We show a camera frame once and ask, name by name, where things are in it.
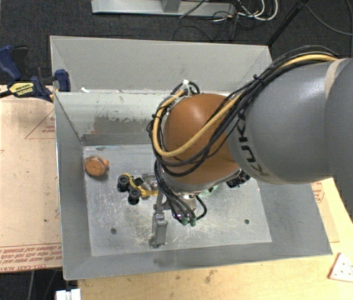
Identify pale grey metal gripper finger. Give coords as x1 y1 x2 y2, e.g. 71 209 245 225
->
149 212 169 249

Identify grey metal bin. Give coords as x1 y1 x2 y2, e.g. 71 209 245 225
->
49 35 334 281

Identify yellow toy vehicle, black wheels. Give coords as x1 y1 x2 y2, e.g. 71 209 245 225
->
116 172 159 206

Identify orange round toy food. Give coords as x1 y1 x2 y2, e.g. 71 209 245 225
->
83 155 110 178

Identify brown cardboard board, red print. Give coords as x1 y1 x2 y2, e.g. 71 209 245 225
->
0 84 63 274

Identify white triangular sanding pad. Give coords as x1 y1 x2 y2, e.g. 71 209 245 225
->
327 252 353 284

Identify black cylinder on white bracket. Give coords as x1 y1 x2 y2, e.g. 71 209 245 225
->
225 169 252 189

